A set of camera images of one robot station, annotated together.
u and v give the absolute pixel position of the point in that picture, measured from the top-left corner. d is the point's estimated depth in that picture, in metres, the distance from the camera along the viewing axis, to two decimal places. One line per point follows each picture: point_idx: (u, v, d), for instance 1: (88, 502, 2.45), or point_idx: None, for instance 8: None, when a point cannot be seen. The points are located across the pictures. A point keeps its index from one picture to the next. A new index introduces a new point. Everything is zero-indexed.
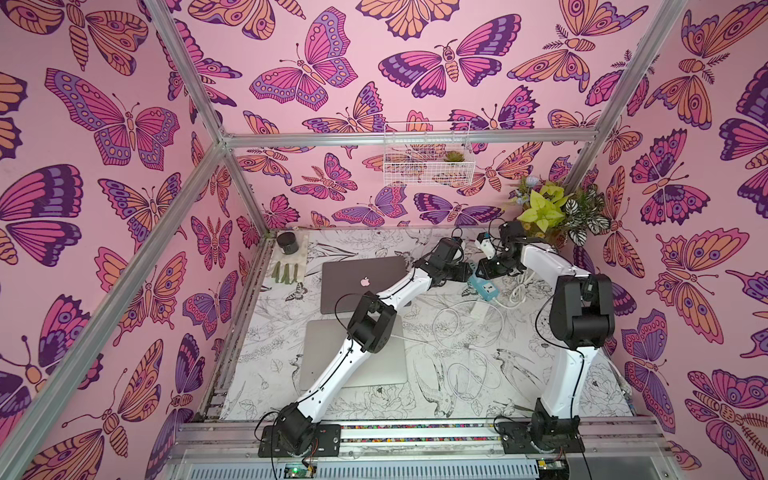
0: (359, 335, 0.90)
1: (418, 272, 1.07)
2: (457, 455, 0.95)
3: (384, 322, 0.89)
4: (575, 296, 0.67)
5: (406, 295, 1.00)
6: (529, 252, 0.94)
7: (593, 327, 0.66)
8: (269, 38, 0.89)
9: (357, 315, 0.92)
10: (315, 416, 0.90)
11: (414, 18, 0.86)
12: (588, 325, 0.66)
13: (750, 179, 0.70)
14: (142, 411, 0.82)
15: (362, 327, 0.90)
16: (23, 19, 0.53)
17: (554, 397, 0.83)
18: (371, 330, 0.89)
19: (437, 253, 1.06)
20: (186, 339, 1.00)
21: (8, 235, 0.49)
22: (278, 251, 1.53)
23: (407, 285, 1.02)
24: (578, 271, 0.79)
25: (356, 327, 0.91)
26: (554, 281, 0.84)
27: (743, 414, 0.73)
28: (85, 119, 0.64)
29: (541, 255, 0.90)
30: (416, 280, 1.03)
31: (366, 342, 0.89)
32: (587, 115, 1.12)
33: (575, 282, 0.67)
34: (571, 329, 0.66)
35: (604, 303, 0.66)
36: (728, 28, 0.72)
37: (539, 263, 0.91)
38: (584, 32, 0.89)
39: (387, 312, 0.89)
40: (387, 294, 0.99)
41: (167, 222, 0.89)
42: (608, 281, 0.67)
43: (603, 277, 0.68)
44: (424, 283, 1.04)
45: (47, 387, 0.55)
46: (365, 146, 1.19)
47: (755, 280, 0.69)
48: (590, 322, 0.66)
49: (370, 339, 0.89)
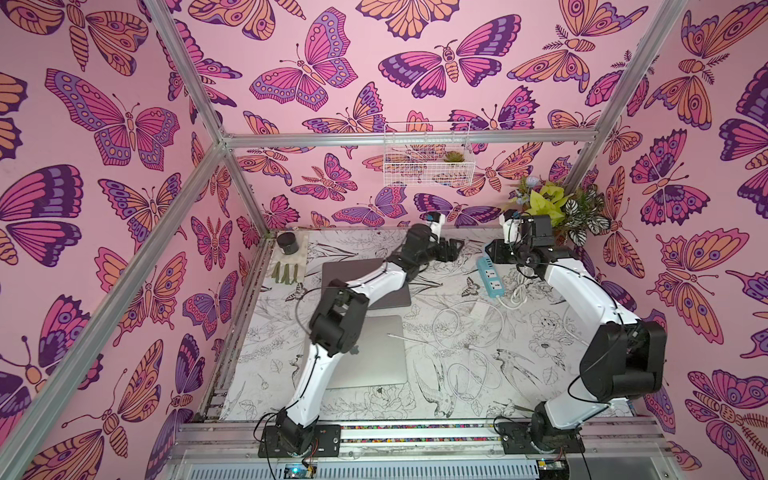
0: (322, 333, 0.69)
1: (391, 265, 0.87)
2: (457, 456, 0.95)
3: (355, 316, 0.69)
4: (622, 350, 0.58)
5: (379, 288, 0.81)
6: (561, 274, 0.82)
7: (639, 383, 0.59)
8: (269, 38, 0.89)
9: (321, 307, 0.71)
10: (304, 421, 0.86)
11: (414, 18, 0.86)
12: (635, 383, 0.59)
13: (750, 179, 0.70)
14: (142, 411, 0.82)
15: (326, 322, 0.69)
16: (23, 20, 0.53)
17: (564, 414, 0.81)
18: (337, 326, 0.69)
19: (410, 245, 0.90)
20: (186, 339, 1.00)
21: (8, 235, 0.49)
22: (278, 251, 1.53)
23: (379, 277, 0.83)
24: (622, 314, 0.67)
25: (318, 323, 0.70)
26: (588, 316, 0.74)
27: (743, 414, 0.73)
28: (85, 119, 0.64)
29: (574, 285, 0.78)
30: (390, 273, 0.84)
31: (332, 341, 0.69)
32: (587, 115, 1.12)
33: (624, 336, 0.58)
34: (613, 387, 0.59)
35: (652, 357, 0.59)
36: (728, 28, 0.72)
37: (570, 291, 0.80)
38: (584, 32, 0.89)
39: (358, 302, 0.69)
40: (358, 282, 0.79)
41: (167, 222, 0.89)
42: (660, 333, 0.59)
43: (655, 326, 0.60)
44: (398, 277, 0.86)
45: (48, 387, 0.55)
46: (365, 146, 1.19)
47: (755, 280, 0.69)
48: (636, 377, 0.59)
49: (336, 336, 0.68)
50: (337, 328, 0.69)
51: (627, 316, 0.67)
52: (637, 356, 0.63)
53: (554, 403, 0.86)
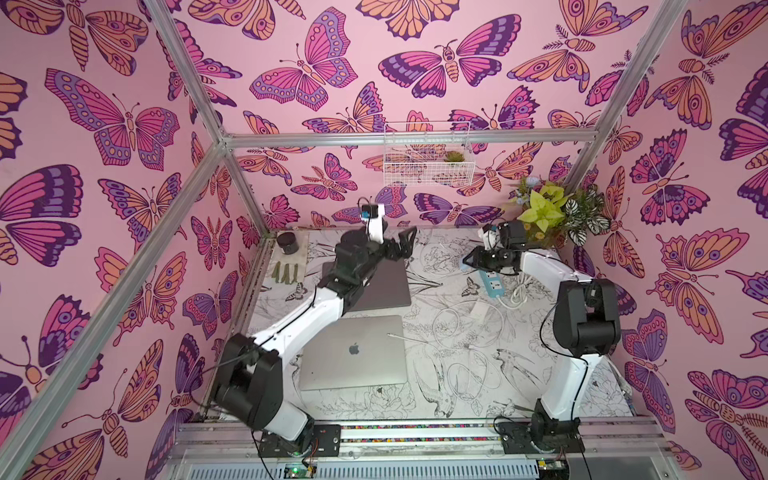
0: (232, 407, 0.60)
1: (320, 295, 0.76)
2: (457, 456, 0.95)
3: (264, 379, 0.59)
4: (578, 300, 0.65)
5: (304, 331, 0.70)
6: (529, 257, 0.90)
7: (599, 333, 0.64)
8: (269, 38, 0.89)
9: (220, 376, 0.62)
10: (293, 437, 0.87)
11: (414, 18, 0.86)
12: (596, 331, 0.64)
13: (750, 179, 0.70)
14: (142, 411, 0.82)
15: (233, 394, 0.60)
16: (23, 20, 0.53)
17: (555, 401, 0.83)
18: (244, 397, 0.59)
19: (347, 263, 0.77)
20: (186, 339, 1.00)
21: (8, 235, 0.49)
22: (278, 251, 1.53)
23: (305, 317, 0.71)
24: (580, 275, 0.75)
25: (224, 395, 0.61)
26: (556, 287, 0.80)
27: (743, 414, 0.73)
28: (85, 119, 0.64)
29: (542, 262, 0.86)
30: (318, 307, 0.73)
31: (245, 415, 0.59)
32: (587, 115, 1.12)
33: (577, 288, 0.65)
34: (576, 335, 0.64)
35: (608, 309, 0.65)
36: (728, 28, 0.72)
37: (540, 270, 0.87)
38: (584, 32, 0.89)
39: (264, 363, 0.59)
40: (271, 333, 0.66)
41: (167, 222, 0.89)
42: (611, 286, 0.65)
43: (607, 281, 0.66)
44: (329, 309, 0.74)
45: (47, 387, 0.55)
46: (365, 146, 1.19)
47: (755, 280, 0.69)
48: (596, 327, 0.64)
49: (246, 409, 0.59)
50: (246, 398, 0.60)
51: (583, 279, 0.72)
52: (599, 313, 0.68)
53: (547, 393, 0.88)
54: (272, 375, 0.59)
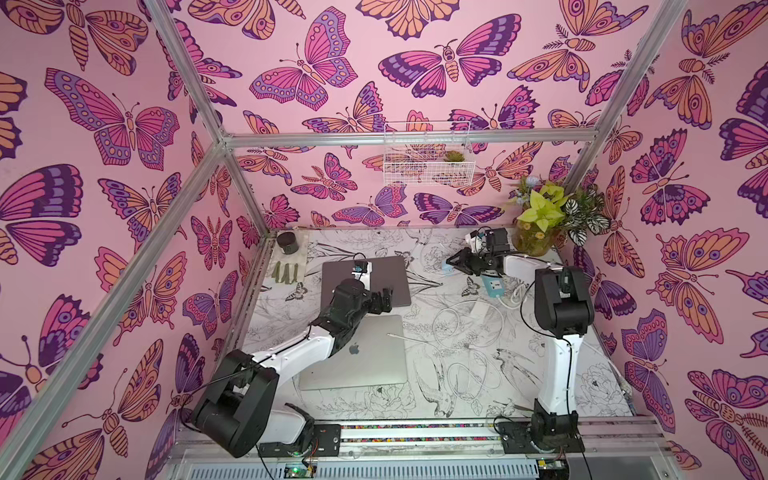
0: (213, 429, 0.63)
1: (315, 330, 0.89)
2: (457, 455, 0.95)
3: (253, 398, 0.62)
4: (552, 285, 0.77)
5: (297, 359, 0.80)
6: (509, 261, 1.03)
7: (574, 312, 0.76)
8: (269, 38, 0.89)
9: (209, 395, 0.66)
10: (291, 440, 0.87)
11: (414, 18, 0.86)
12: (572, 312, 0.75)
13: (750, 179, 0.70)
14: (142, 411, 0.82)
15: (218, 416, 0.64)
16: (23, 19, 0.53)
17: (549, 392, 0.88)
18: (228, 419, 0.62)
19: (339, 307, 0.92)
20: (186, 339, 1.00)
21: (8, 235, 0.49)
22: (278, 251, 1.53)
23: (299, 346, 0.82)
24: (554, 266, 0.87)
25: (209, 416, 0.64)
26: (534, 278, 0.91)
27: (743, 414, 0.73)
28: (85, 119, 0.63)
29: (520, 260, 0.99)
30: (312, 340, 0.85)
31: (225, 438, 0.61)
32: (587, 115, 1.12)
33: (551, 276, 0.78)
34: (555, 316, 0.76)
35: (580, 291, 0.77)
36: (728, 28, 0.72)
37: (519, 269, 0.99)
38: (584, 32, 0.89)
39: (260, 380, 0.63)
40: (269, 354, 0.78)
41: (167, 222, 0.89)
42: (580, 270, 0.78)
43: (577, 268, 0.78)
44: (322, 344, 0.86)
45: (47, 387, 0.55)
46: (365, 146, 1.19)
47: (755, 280, 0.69)
48: (571, 308, 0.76)
49: (228, 432, 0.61)
50: (230, 422, 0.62)
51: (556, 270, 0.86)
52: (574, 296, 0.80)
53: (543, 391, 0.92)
54: (264, 396, 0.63)
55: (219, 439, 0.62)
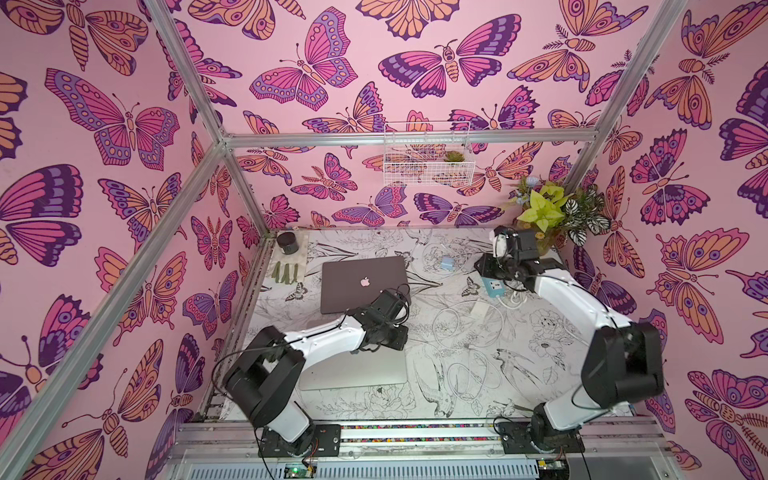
0: (237, 397, 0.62)
1: (347, 320, 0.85)
2: (457, 455, 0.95)
3: (280, 375, 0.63)
4: (619, 351, 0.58)
5: (326, 345, 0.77)
6: (548, 283, 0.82)
7: (641, 386, 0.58)
8: (269, 38, 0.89)
9: (239, 363, 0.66)
10: (294, 438, 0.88)
11: (414, 18, 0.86)
12: (640, 386, 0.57)
13: (750, 179, 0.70)
14: (142, 411, 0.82)
15: (244, 385, 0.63)
16: (23, 20, 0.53)
17: (563, 416, 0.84)
18: (255, 390, 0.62)
19: (378, 306, 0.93)
20: (186, 339, 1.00)
21: (8, 235, 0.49)
22: (278, 251, 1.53)
23: (330, 334, 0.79)
24: (615, 316, 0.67)
25: (237, 383, 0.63)
26: (583, 324, 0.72)
27: (743, 414, 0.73)
28: (85, 119, 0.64)
29: (563, 291, 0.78)
30: (344, 329, 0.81)
31: (248, 408, 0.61)
32: (587, 115, 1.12)
33: (620, 339, 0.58)
34: (615, 390, 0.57)
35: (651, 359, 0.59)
36: (728, 28, 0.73)
37: (561, 300, 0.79)
38: (584, 32, 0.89)
39: (288, 361, 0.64)
40: (300, 336, 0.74)
41: (167, 222, 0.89)
42: (654, 333, 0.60)
43: (649, 328, 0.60)
44: (353, 334, 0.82)
45: (48, 387, 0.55)
46: (365, 146, 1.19)
47: (755, 280, 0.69)
48: (637, 379, 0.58)
49: (253, 402, 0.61)
50: (255, 393, 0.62)
51: (620, 320, 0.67)
52: (637, 359, 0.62)
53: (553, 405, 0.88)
54: (290, 376, 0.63)
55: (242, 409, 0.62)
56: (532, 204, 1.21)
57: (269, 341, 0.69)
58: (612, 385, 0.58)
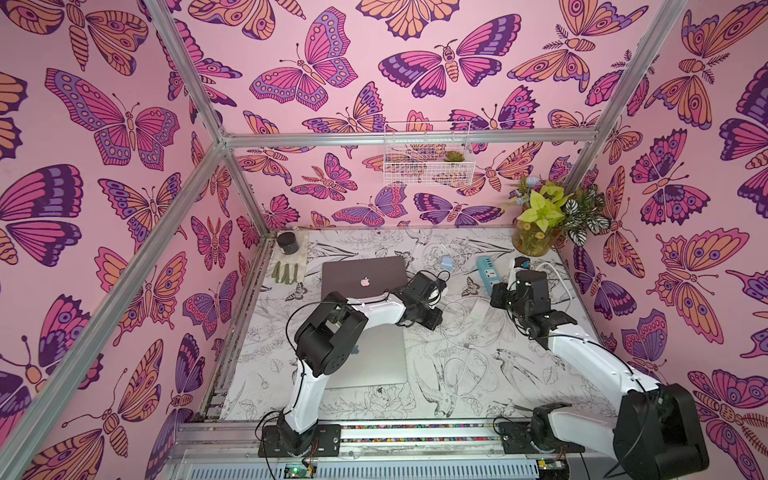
0: (308, 349, 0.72)
1: (392, 296, 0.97)
2: (457, 455, 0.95)
3: (347, 331, 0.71)
4: (652, 421, 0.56)
5: (377, 311, 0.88)
6: (563, 343, 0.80)
7: (682, 459, 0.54)
8: (269, 38, 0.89)
9: (311, 321, 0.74)
10: (301, 428, 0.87)
11: (414, 18, 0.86)
12: (681, 458, 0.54)
13: (750, 180, 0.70)
14: (142, 411, 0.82)
15: (314, 339, 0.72)
16: (23, 19, 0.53)
17: (570, 431, 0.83)
18: (323, 344, 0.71)
19: (413, 286, 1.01)
20: (186, 339, 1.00)
21: (8, 235, 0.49)
22: (278, 251, 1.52)
23: (380, 303, 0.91)
24: (641, 379, 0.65)
25: (310, 337, 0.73)
26: (607, 387, 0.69)
27: (743, 414, 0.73)
28: (85, 119, 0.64)
29: (580, 350, 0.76)
30: (391, 301, 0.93)
31: (318, 358, 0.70)
32: (587, 115, 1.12)
33: (650, 407, 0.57)
34: (656, 468, 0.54)
35: (688, 427, 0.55)
36: (728, 28, 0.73)
37: (578, 359, 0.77)
38: (584, 32, 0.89)
39: (353, 319, 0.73)
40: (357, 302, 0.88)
41: (167, 221, 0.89)
42: (686, 397, 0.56)
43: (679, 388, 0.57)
44: (397, 308, 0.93)
45: (47, 388, 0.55)
46: (364, 146, 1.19)
47: (755, 280, 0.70)
48: (676, 449, 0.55)
49: (322, 354, 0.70)
50: (323, 346, 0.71)
51: (647, 383, 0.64)
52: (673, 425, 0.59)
53: (558, 417, 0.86)
54: (355, 333, 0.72)
55: (313, 359, 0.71)
56: (532, 204, 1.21)
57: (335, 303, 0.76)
58: (651, 458, 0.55)
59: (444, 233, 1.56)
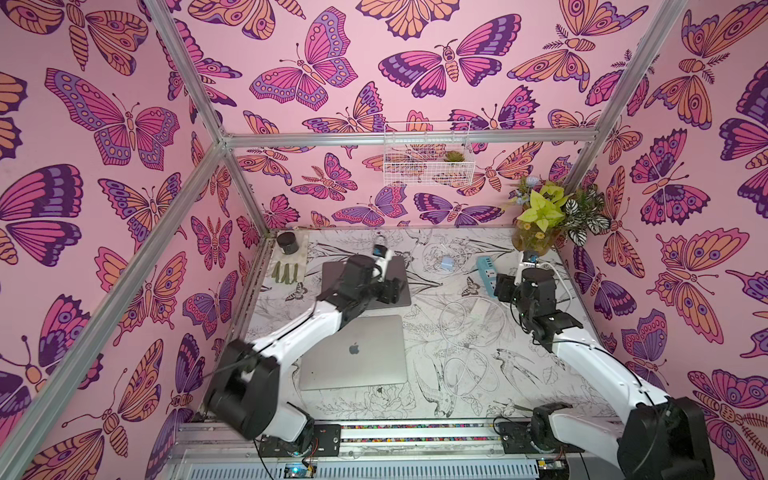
0: (224, 414, 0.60)
1: (320, 306, 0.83)
2: (457, 455, 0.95)
3: (257, 385, 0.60)
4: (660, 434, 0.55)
5: (299, 337, 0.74)
6: (569, 350, 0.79)
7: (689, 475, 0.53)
8: (269, 38, 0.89)
9: (217, 383, 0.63)
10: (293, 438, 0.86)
11: (414, 18, 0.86)
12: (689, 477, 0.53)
13: (750, 179, 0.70)
14: (142, 411, 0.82)
15: (227, 401, 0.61)
16: (22, 19, 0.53)
17: (571, 433, 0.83)
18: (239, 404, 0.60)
19: (347, 280, 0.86)
20: (186, 339, 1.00)
21: (8, 235, 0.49)
22: (278, 251, 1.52)
23: (303, 327, 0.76)
24: (649, 391, 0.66)
25: (219, 402, 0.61)
26: (613, 397, 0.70)
27: (743, 414, 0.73)
28: (85, 119, 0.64)
29: (587, 359, 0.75)
30: (317, 317, 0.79)
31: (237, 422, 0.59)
32: (587, 115, 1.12)
33: (659, 420, 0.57)
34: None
35: (695, 442, 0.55)
36: (728, 28, 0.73)
37: (585, 367, 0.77)
38: (584, 32, 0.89)
39: (263, 368, 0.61)
40: (271, 340, 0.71)
41: (167, 221, 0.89)
42: (695, 411, 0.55)
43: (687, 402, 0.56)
44: (329, 321, 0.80)
45: (47, 387, 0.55)
46: (364, 146, 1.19)
47: (755, 280, 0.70)
48: (683, 463, 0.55)
49: (240, 415, 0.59)
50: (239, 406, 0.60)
51: (655, 395, 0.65)
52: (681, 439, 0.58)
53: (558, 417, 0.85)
54: (268, 383, 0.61)
55: (231, 424, 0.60)
56: (532, 204, 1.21)
57: (238, 355, 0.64)
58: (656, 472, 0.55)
59: (444, 233, 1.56)
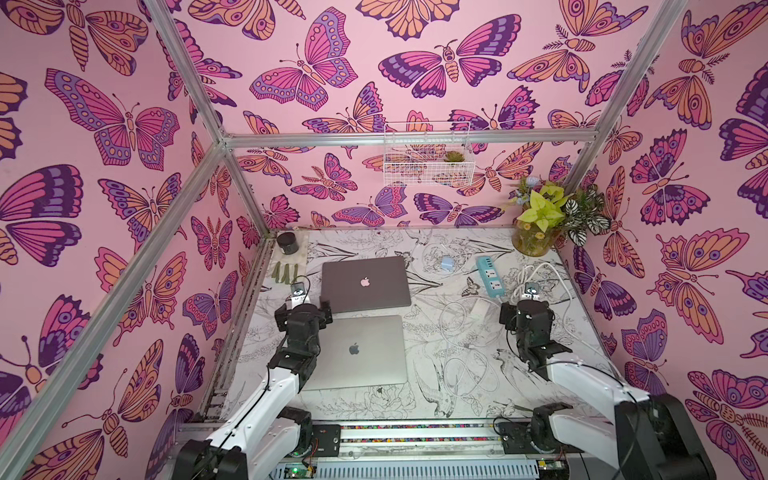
0: None
1: (274, 376, 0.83)
2: (457, 456, 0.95)
3: None
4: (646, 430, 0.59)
5: (261, 412, 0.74)
6: (559, 370, 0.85)
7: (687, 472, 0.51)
8: (269, 38, 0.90)
9: None
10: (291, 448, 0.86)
11: (414, 18, 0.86)
12: (684, 471, 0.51)
13: (750, 179, 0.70)
14: (142, 411, 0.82)
15: None
16: (23, 20, 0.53)
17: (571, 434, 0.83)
18: None
19: (294, 337, 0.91)
20: (186, 339, 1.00)
21: (8, 235, 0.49)
22: (278, 251, 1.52)
23: (263, 401, 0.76)
24: (634, 393, 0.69)
25: None
26: (604, 406, 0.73)
27: (743, 414, 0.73)
28: (85, 119, 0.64)
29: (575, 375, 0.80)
30: (275, 387, 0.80)
31: None
32: (587, 115, 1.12)
33: (636, 411, 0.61)
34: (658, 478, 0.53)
35: (683, 433, 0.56)
36: (727, 28, 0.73)
37: (576, 385, 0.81)
38: (584, 32, 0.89)
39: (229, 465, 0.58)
40: (230, 429, 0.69)
41: (167, 221, 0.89)
42: (676, 404, 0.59)
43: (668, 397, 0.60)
44: (287, 385, 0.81)
45: (47, 388, 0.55)
46: (364, 146, 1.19)
47: (755, 280, 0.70)
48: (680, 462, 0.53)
49: None
50: None
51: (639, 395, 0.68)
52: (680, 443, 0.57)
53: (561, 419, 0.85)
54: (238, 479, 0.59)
55: None
56: (532, 204, 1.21)
57: (197, 457, 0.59)
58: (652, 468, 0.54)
59: (444, 233, 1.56)
